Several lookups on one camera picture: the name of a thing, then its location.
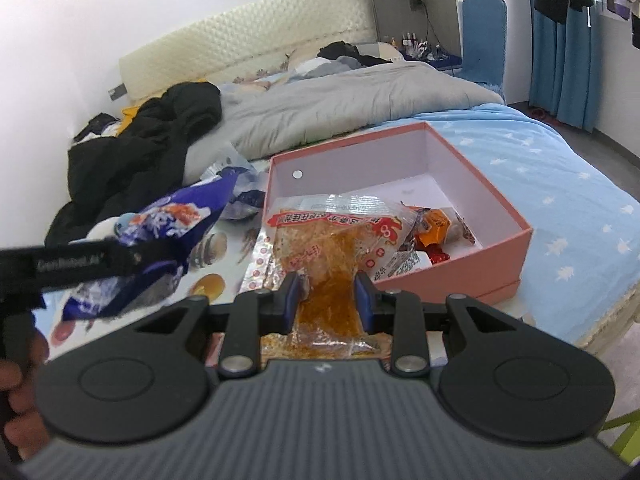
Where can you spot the purple white snack packet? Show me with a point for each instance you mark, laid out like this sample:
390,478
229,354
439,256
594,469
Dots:
165,220

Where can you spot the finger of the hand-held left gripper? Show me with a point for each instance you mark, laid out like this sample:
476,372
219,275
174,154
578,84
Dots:
150,257

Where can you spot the silver red foil packet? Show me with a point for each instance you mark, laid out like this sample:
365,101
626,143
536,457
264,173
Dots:
257,265

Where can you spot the blue chair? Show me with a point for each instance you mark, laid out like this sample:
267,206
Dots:
482,40

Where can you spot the clothes heap on bed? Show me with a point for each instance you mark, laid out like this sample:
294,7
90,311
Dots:
345,55

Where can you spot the black clothing pile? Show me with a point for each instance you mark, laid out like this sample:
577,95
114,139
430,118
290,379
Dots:
135,150

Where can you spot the light blue bed sheet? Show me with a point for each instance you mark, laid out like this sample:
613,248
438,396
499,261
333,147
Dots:
560,200

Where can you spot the black wall plug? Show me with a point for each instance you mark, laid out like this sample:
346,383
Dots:
417,4

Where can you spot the row of small bottles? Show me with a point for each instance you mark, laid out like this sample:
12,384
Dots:
417,45

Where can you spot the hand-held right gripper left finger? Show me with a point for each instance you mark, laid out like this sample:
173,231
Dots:
290,305

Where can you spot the person's left hand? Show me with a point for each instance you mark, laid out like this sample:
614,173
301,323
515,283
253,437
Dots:
22,410

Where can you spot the clear packet with orange snack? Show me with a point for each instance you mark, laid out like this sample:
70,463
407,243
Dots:
325,255

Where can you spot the grey blanket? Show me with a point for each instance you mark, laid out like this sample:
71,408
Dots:
325,105

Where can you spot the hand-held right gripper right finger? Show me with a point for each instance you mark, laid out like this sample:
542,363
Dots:
365,302

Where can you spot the small orange packet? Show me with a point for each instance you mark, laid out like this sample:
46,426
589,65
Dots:
435,225

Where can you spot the fruit printed mat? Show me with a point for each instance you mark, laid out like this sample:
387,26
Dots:
215,260

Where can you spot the blue white plush penguin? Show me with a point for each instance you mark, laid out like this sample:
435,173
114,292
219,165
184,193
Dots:
107,227

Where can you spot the small white brown packet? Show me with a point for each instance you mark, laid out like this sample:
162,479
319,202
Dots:
462,227

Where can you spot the blue curtain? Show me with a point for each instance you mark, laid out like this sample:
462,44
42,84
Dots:
565,60

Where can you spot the pink cardboard box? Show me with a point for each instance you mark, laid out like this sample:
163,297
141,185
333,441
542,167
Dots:
450,170

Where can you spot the green frame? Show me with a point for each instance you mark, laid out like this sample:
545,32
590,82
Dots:
620,435

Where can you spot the cream quilted headboard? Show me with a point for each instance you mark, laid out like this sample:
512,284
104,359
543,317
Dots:
250,35

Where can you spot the small red packet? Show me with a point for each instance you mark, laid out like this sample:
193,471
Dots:
437,254

